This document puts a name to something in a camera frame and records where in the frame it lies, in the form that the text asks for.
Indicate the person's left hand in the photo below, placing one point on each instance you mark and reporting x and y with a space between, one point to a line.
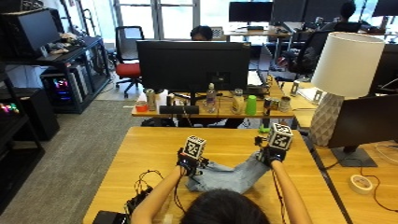
188 164

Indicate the person's right hand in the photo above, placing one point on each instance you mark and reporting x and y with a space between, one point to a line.
272 154

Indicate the light blue jeans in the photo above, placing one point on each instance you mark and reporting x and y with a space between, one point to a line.
225 177

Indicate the green small object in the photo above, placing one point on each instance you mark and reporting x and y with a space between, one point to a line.
264 129

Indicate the white marker cube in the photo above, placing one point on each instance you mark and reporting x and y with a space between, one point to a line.
280 136
195 147

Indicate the green plastic cup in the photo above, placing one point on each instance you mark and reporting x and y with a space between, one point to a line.
251 105

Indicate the small grey jar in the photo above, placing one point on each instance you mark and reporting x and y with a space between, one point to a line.
285 104

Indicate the glass jar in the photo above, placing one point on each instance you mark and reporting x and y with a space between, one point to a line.
237 101

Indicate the wooden side desk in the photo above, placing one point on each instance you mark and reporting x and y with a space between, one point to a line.
305 107

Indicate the clear water bottle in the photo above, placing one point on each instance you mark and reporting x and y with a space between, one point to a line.
211 99

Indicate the black speaker bar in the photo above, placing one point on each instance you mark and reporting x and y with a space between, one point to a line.
179 109

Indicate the small metal stand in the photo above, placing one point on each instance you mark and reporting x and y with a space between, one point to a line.
295 88

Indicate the red small cup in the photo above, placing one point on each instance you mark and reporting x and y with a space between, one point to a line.
142 107

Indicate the black monitor with stand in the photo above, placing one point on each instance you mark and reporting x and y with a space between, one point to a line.
366 123

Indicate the white tape roll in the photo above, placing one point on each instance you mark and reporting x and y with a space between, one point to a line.
361 184

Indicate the black electronics box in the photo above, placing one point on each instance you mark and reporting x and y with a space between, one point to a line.
110 217

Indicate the large black monitor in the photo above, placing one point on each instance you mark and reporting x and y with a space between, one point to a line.
193 65

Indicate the black office chair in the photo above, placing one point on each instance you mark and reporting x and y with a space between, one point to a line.
309 54

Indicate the white table lamp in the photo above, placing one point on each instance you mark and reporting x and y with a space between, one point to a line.
347 71

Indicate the checkered marker board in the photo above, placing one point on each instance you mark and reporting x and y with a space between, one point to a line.
217 32

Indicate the red office chair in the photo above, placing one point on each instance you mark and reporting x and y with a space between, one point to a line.
128 62

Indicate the lit computer tower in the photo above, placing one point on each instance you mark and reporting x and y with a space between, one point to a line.
62 87

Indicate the black background monitor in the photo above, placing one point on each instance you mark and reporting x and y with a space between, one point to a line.
385 7
251 11

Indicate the black cabinet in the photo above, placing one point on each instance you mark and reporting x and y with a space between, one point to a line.
35 113

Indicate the black shelf rack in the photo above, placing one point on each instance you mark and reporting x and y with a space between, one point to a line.
80 65

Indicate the black screen on shelf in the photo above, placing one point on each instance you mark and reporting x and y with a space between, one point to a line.
31 31

